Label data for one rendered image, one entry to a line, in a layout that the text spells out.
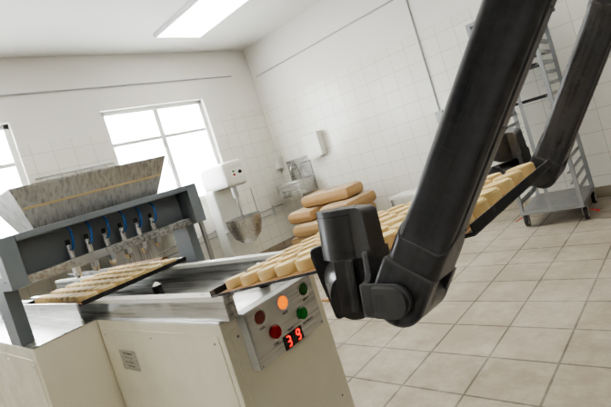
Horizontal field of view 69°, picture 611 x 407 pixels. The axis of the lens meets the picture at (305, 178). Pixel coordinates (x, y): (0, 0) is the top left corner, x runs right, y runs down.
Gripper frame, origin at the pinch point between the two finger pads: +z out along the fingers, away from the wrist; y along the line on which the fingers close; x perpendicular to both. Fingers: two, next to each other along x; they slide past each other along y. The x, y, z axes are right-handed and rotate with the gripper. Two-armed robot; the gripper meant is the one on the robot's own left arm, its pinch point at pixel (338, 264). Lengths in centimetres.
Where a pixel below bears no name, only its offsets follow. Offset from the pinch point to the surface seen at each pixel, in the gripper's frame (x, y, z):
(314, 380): -16, 35, 47
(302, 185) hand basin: 10, -14, 539
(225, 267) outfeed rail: -32, 2, 75
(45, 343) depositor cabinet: -89, 2, 67
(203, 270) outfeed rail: -42, 1, 84
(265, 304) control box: -18.6, 9.5, 36.7
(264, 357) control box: -23.0, 19.8, 33.6
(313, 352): -14, 28, 49
